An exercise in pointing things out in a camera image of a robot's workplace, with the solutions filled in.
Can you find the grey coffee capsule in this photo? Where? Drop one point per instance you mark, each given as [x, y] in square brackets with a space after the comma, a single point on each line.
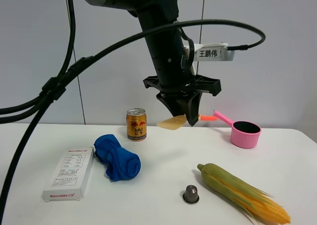
[190, 195]

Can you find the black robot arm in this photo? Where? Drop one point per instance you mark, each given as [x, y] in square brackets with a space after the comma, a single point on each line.
[166, 48]

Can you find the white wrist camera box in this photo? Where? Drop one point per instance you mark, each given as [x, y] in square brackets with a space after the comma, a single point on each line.
[210, 52]

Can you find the toy corn cob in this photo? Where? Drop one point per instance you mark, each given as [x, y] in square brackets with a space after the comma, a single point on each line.
[253, 201]

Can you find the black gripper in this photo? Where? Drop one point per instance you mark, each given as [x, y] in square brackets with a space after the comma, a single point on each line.
[188, 87]

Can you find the blue rolled cloth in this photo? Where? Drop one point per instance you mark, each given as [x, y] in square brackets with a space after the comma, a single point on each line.
[121, 164]

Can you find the gold red bull can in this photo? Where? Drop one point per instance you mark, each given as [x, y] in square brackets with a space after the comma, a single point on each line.
[136, 122]

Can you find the white Snowhite box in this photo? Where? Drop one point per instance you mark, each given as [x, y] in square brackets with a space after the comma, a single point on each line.
[70, 177]

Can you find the yellow spatula orange handle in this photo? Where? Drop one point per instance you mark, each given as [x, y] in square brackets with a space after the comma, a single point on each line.
[177, 122]

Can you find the pink toy saucepan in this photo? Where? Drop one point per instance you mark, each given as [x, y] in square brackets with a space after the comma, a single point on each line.
[244, 134]

